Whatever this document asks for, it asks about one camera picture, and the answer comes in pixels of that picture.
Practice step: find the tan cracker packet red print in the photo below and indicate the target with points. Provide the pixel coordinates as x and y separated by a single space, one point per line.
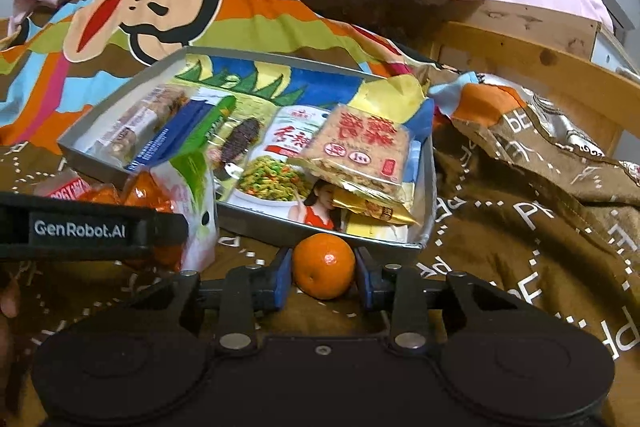
350 147

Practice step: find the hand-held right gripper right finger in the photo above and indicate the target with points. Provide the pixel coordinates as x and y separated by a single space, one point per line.
362 278

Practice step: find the gold packet with picture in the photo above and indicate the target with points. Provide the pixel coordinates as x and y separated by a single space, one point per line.
370 207

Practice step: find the person's left hand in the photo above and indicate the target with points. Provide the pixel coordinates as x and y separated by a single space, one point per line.
7 307

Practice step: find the green white vegetable packet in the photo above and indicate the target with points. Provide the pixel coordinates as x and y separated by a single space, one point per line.
270 177

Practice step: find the printed cartoon blanket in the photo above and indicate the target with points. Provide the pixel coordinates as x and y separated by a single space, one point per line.
500 217

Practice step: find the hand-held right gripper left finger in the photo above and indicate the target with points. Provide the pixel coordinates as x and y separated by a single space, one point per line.
285 278

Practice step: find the red white snack packet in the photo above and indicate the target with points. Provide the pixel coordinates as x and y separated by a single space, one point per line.
65 187

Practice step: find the long nut bar packet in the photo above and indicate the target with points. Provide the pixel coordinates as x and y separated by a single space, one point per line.
145 117

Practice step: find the grey tray with colourful print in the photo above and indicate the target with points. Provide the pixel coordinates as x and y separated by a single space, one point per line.
320 79

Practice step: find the wooden bed frame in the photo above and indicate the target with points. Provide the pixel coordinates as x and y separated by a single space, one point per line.
550 57

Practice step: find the blue snack packet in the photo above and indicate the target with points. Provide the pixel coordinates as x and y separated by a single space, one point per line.
170 132

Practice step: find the mandarin orange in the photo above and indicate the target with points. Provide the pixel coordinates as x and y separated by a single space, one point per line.
322 267

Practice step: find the crinkled gold foil packet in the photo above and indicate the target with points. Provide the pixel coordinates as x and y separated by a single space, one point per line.
370 231

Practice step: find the silver orange foil bag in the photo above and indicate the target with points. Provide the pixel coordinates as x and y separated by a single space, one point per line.
480 99

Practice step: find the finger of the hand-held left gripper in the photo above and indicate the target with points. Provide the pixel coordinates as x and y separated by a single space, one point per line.
170 229

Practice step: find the dark purple snack packet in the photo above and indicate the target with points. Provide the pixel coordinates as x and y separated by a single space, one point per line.
240 139

